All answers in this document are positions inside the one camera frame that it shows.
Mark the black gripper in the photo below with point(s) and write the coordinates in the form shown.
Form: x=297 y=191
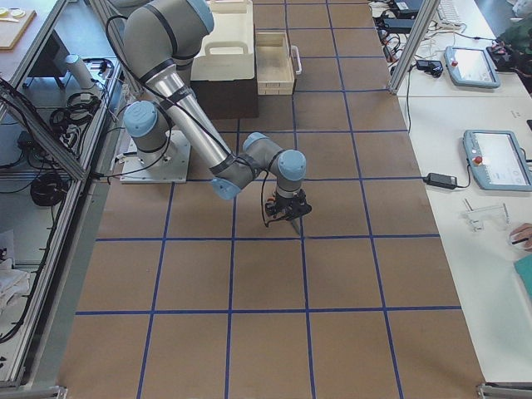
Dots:
x=286 y=204

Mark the grey orange-handled scissors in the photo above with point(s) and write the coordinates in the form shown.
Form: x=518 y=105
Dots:
x=294 y=224

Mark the wooden drawer with white handle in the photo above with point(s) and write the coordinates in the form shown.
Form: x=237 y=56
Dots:
x=277 y=63

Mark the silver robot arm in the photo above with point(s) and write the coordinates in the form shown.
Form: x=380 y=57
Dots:
x=156 y=36

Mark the dark brown drawer cabinet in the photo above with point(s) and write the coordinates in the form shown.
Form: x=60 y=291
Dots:
x=237 y=99

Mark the person's hand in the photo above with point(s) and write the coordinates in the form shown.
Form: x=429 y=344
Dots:
x=522 y=235

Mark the black power adapter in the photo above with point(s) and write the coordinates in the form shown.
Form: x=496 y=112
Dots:
x=442 y=181

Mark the white plastic tray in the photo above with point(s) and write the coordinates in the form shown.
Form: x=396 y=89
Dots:
x=227 y=53

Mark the clear acrylic stand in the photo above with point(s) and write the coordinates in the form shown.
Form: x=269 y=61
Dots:
x=476 y=217

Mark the near teach pendant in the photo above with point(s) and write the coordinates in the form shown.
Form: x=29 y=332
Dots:
x=496 y=160

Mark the teach pendant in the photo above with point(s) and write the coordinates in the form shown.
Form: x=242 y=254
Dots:
x=496 y=160
x=471 y=67

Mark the far teach pendant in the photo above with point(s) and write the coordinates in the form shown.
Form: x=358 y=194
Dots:
x=471 y=67

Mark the teal notebook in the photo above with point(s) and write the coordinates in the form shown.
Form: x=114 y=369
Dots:
x=523 y=268

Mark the wooden cutting board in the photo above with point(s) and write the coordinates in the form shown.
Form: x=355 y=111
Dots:
x=14 y=22

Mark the grey metal base plate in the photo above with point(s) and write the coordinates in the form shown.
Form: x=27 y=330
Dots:
x=167 y=165

